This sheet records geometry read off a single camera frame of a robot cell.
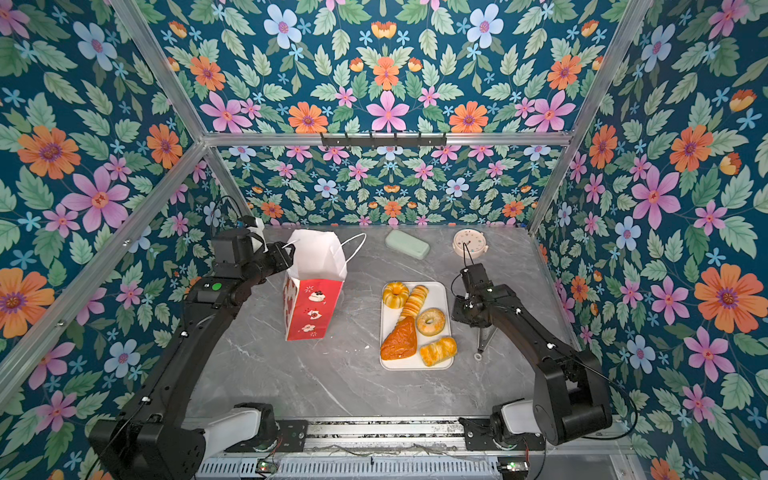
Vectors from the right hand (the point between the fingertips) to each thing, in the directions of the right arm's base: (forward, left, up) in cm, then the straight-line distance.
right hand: (459, 312), depth 87 cm
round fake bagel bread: (-3, +7, -6) cm, 10 cm away
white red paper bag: (-2, +39, +18) cm, 43 cm away
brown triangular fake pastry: (-8, +17, -2) cm, 19 cm away
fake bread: (+8, +19, -4) cm, 22 cm away
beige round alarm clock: (+33, -11, -4) cm, 35 cm away
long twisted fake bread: (+7, +13, -5) cm, 15 cm away
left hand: (+7, +44, +25) cm, 51 cm away
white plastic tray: (+2, +22, -7) cm, 23 cm away
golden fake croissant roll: (-10, +7, -4) cm, 13 cm away
